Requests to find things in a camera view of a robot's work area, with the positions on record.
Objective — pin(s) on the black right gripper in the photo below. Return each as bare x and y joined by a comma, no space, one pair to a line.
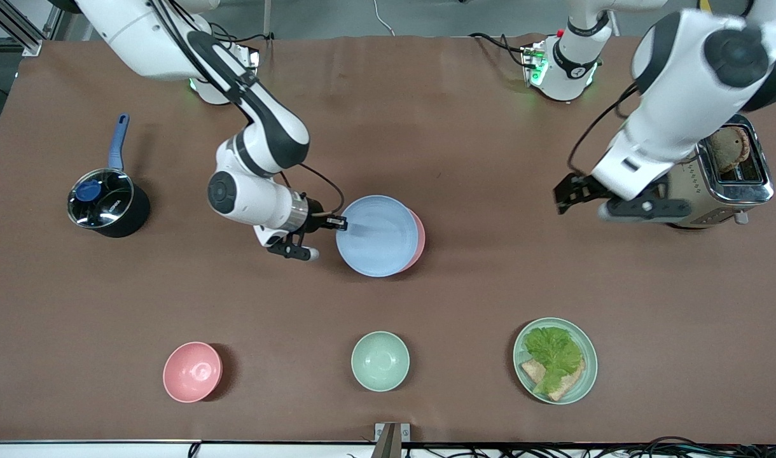
316,222

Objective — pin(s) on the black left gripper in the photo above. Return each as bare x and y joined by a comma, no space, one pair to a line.
577,189

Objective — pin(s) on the shallow blue bowl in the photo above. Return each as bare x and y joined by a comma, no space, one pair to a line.
378,245

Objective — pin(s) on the shallow pink bowl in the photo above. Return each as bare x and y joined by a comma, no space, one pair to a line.
420,240

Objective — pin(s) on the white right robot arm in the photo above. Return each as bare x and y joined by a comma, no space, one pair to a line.
248,197

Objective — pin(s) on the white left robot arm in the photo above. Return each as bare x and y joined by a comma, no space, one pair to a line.
674,108

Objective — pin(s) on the base connector box green light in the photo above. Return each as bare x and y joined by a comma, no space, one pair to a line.
534,63
253,57

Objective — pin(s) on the brown table cover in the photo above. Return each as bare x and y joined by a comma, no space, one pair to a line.
426,127

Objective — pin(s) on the small deep green bowl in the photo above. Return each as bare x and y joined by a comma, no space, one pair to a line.
380,361

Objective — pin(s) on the toast slice in toaster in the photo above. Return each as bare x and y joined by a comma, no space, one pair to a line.
728,149

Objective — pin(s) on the green lettuce leaf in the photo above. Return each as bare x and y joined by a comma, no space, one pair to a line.
553,350

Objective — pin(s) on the beige chrome toaster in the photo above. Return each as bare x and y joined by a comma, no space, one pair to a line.
738,191

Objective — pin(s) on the green plate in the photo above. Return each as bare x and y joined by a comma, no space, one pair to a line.
589,364

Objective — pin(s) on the brown bread slice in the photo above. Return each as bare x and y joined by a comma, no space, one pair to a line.
569,385

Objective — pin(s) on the dark blue saucepan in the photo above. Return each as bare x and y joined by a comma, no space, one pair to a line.
137,213

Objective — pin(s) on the small deep pink bowl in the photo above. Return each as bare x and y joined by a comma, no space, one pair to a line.
192,372

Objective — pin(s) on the glass lid blue knob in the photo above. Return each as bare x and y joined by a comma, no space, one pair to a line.
111,203

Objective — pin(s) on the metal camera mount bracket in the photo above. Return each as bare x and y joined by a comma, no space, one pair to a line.
391,440

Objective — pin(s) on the aluminium frame profile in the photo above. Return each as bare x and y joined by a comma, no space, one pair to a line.
19,25

